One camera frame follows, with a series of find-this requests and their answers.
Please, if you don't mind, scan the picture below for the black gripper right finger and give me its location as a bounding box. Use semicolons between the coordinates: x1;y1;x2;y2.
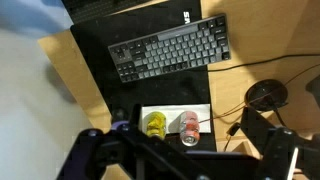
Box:
239;106;320;180

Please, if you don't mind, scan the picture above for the grey black keyboard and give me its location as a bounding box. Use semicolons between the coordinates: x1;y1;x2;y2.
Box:
107;13;232;84

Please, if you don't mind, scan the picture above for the black inline cable switch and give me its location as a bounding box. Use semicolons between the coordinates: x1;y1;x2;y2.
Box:
226;122;242;136

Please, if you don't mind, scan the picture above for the black lamp cable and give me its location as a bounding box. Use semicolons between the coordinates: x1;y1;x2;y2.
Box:
224;99;288;153

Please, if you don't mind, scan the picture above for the black gooseneck desk lamp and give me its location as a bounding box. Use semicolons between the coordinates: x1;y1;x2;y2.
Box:
244;78;290;112

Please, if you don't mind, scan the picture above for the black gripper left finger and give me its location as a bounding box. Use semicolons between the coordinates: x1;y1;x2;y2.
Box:
56;103;208;180

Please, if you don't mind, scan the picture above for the pink soda can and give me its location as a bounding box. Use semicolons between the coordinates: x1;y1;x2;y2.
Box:
178;110;201;147

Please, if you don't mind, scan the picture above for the yellow soda can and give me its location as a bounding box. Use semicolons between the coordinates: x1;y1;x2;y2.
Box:
143;111;168;141

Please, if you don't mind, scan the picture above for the orange thin cable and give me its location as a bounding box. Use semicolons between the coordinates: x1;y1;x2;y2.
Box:
199;63;320;124

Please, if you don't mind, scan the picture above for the black desk mat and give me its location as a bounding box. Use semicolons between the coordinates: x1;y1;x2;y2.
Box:
69;0;218;153

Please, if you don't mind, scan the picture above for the white tray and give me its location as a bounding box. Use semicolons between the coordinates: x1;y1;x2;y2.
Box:
141;103;212;135

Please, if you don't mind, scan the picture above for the black monitor stand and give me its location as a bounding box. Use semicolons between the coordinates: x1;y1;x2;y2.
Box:
305;74;320;109

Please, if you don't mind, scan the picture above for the black keyboard cable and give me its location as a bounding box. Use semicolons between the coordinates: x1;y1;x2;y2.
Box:
207;53;320;73

